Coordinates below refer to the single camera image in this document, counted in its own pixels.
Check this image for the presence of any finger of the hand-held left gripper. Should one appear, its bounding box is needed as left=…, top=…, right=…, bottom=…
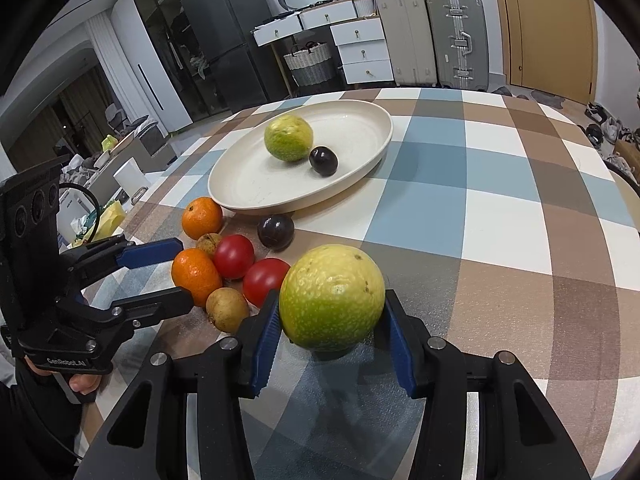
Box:
left=57, top=286, right=195, bottom=333
left=62, top=234, right=184, bottom=291

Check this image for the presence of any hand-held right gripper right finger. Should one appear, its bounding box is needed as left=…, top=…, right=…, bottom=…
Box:
left=382, top=289, right=593, bottom=480

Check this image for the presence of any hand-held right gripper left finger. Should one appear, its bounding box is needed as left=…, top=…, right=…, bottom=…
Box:
left=75, top=289, right=283, bottom=480

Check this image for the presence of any orange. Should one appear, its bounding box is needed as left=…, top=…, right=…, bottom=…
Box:
left=181, top=197, right=224, bottom=241
left=171, top=248, right=223, bottom=307

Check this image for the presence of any small brown fruit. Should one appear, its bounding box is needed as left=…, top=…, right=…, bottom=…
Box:
left=195, top=233, right=223, bottom=260
left=206, top=287, right=250, bottom=333

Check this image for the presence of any red tomato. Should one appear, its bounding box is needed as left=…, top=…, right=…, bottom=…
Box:
left=243, top=258, right=292, bottom=308
left=213, top=234, right=256, bottom=281

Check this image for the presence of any large green yellow citrus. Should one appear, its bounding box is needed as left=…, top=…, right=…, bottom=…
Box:
left=278, top=244, right=387, bottom=352
left=264, top=115, right=314, bottom=162

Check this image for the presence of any dark purple plum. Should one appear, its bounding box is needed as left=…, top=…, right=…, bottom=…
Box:
left=257, top=214, right=295, bottom=251
left=308, top=146, right=339, bottom=177

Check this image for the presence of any cream oval plate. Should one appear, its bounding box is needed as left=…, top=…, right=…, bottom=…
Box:
left=207, top=101, right=394, bottom=216

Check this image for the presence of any person's left forearm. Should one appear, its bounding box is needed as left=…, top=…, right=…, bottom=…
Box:
left=0, top=355, right=88, bottom=480

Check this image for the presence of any person's left hand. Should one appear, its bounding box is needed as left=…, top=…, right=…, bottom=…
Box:
left=22, top=355, right=103, bottom=396

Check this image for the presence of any yellow bag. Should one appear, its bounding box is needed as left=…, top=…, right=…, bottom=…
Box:
left=75, top=200, right=126, bottom=246

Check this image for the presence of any white cylindrical bin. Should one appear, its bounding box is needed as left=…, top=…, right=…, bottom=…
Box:
left=113, top=157, right=150, bottom=201

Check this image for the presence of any checked tablecloth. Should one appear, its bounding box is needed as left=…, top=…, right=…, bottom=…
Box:
left=80, top=87, right=640, bottom=480

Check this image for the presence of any white wardrobe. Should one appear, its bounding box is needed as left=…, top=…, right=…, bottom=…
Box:
left=111, top=0, right=193, bottom=136

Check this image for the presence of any dark glass cabinet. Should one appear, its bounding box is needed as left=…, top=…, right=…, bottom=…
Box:
left=129, top=0, right=211, bottom=122

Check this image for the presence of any black refrigerator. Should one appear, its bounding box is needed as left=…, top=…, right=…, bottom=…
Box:
left=181, top=0, right=273, bottom=111

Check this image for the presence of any woven laundry basket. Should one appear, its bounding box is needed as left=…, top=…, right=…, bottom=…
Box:
left=283, top=41, right=337, bottom=87

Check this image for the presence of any white drawer dresser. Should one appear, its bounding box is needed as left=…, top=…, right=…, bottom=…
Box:
left=250, top=0, right=396, bottom=86

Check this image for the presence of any pile of shoes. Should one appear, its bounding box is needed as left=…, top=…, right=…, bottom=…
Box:
left=582, top=102, right=640, bottom=181

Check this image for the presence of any beige suitcase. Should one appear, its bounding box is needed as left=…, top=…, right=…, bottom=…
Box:
left=375, top=0, right=438, bottom=87

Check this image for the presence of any silver suitcase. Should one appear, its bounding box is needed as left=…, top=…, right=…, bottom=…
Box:
left=426, top=0, right=490, bottom=92

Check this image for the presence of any wooden door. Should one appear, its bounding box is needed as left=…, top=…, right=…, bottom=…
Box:
left=492, top=0, right=598, bottom=106

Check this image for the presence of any black cable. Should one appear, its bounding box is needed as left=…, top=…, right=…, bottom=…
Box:
left=59, top=183, right=99, bottom=243

